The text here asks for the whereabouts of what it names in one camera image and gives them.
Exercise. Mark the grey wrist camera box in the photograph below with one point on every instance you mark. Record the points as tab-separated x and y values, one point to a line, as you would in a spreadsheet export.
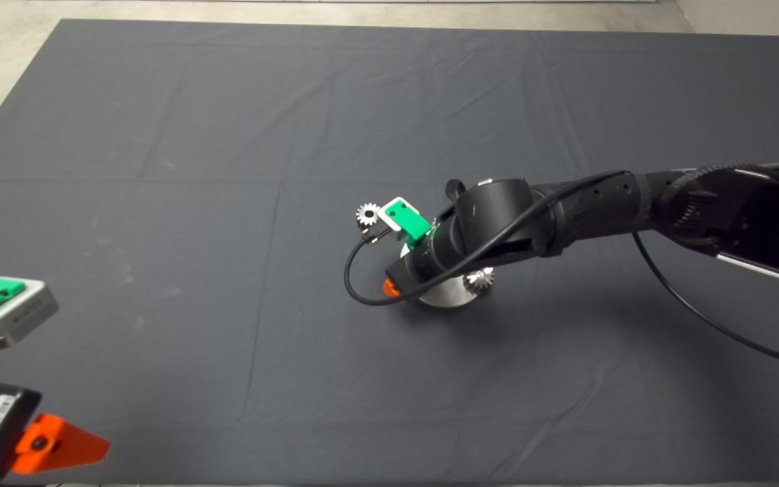
388	216
17	314

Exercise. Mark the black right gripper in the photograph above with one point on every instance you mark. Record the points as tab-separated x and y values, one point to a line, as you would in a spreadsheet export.
416	270

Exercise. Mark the dark grey table cloth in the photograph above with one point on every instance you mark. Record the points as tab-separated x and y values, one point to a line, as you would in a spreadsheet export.
227	135

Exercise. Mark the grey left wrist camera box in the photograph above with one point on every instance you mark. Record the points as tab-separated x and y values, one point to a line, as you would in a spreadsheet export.
17	314

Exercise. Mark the round metal plate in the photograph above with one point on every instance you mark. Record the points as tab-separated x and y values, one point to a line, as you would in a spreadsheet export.
450	295

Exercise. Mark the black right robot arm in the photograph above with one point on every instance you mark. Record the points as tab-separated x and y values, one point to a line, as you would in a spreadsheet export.
565	210

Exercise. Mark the small steel spur gear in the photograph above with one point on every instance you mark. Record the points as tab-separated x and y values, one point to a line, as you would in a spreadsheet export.
479	279
365	213

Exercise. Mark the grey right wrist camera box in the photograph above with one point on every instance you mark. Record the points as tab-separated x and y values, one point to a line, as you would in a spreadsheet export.
388	216

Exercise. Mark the green right camera mount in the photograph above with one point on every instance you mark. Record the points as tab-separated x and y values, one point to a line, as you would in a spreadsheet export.
414	224

